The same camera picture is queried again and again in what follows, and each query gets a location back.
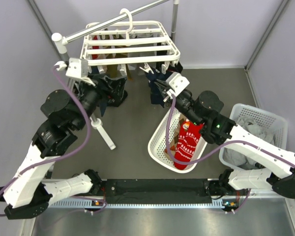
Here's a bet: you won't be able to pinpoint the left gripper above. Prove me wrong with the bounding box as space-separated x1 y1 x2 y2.
74 72 129 130

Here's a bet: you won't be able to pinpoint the navy santa belt sock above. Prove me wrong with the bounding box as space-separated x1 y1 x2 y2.
145 72 166 94

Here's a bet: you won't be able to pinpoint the white clip sock hanger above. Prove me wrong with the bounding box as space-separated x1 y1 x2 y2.
80 18 181 73

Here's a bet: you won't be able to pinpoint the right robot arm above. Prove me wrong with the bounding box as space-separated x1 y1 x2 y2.
149 74 295 199

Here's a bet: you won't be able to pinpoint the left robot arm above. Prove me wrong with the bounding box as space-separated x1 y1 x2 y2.
0 78 108 220

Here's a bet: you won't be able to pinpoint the dark blue sock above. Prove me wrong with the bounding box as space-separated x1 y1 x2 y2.
89 66 110 116

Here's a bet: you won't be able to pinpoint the olive striped sock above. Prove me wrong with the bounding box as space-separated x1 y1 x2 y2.
105 34 138 82

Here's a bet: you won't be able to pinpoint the red hanging sock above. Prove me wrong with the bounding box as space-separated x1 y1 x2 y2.
91 35 101 60

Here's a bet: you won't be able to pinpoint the argyle beige orange sock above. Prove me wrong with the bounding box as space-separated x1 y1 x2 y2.
170 113 187 162

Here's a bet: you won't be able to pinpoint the white rack base foot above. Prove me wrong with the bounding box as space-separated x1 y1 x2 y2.
90 117 116 150

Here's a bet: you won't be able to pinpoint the red patterned christmas sock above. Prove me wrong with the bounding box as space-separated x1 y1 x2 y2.
174 121 203 162

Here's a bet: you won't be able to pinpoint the silver horizontal rack bar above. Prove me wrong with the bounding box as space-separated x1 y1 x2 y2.
51 0 168 55

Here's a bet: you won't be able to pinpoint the far silver rack pole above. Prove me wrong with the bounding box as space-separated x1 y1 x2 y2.
171 0 180 42

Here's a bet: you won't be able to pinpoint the grey clothes in basket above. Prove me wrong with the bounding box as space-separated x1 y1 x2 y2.
223 116 275 170

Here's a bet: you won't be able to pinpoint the white rectangular mesh basket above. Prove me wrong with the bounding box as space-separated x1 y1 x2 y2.
219 104 288 169

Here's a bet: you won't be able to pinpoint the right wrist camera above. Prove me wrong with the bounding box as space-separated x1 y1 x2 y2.
166 72 190 99

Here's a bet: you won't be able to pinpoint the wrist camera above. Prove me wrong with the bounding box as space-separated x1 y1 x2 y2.
54 58 89 80
166 72 190 99

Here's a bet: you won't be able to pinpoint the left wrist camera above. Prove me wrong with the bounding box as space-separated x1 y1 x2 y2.
54 58 89 80

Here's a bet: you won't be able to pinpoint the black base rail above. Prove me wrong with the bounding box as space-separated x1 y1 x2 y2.
104 179 212 204

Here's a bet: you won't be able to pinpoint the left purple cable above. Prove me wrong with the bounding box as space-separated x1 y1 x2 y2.
0 65 108 217

